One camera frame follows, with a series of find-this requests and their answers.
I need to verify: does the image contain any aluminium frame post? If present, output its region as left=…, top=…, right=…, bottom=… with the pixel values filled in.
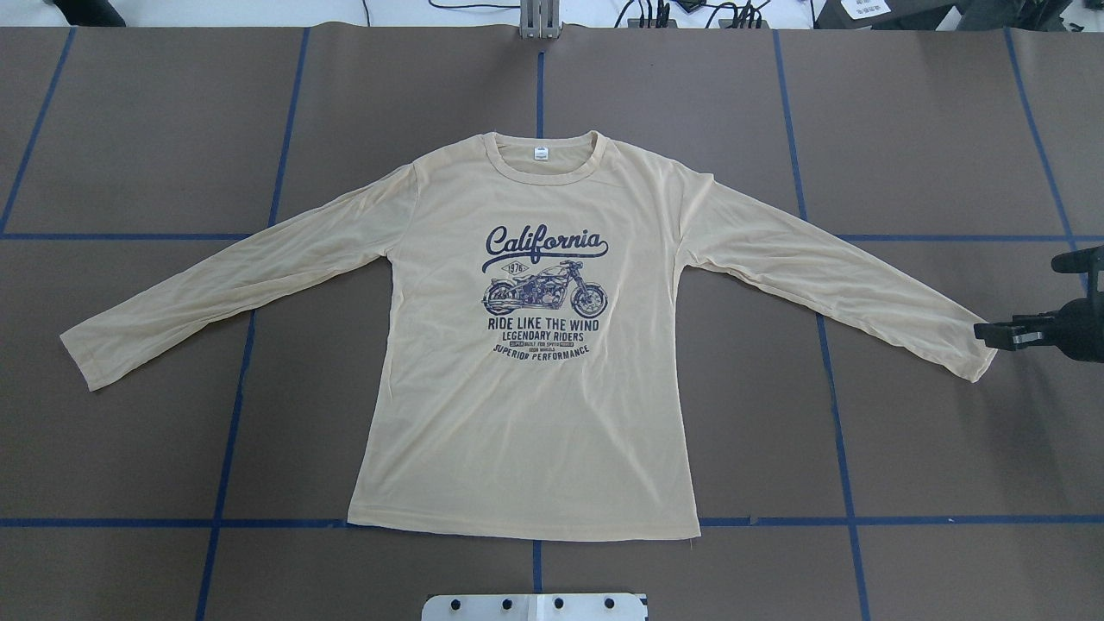
left=519, top=0, right=562, bottom=40

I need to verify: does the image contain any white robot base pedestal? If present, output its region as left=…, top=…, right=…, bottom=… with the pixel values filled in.
left=421, top=593, right=649, bottom=620

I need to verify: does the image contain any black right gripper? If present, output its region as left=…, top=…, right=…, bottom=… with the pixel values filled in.
left=974, top=248, right=1103, bottom=364

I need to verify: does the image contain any cream long-sleeve graphic shirt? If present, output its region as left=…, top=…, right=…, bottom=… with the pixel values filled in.
left=60, top=131, right=995, bottom=543

